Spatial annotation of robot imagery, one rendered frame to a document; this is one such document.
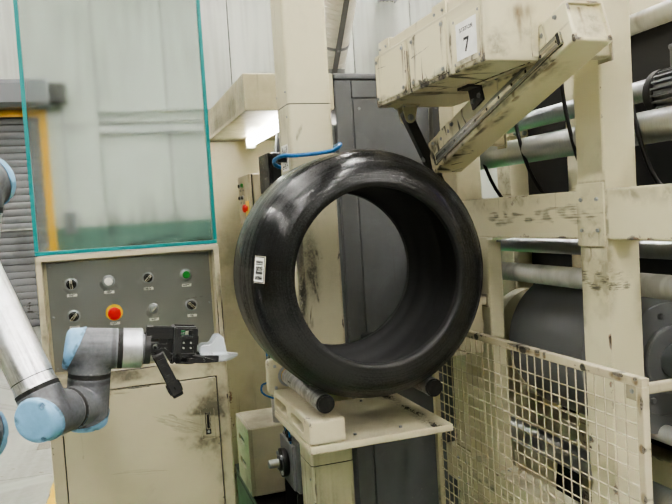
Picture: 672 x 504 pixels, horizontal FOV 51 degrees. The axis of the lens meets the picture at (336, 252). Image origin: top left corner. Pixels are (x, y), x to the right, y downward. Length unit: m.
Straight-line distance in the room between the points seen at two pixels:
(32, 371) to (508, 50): 1.17
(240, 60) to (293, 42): 9.35
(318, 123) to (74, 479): 1.31
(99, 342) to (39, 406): 0.20
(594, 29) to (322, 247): 0.92
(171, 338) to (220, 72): 9.80
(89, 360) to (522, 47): 1.14
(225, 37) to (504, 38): 9.99
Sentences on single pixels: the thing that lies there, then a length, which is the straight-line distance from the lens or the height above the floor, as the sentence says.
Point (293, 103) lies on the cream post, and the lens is 2.02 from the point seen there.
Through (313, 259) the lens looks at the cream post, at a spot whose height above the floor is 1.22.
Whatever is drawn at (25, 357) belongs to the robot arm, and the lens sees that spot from 1.55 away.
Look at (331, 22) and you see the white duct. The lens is 2.60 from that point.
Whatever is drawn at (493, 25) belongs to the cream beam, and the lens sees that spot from 1.58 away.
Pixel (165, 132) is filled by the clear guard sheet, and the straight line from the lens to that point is 2.34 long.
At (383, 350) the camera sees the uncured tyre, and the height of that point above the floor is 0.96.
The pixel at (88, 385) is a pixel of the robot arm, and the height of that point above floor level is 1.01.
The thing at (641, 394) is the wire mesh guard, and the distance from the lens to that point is 1.45.
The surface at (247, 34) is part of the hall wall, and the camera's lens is 11.51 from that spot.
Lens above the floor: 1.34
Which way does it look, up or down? 3 degrees down
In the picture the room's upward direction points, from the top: 4 degrees counter-clockwise
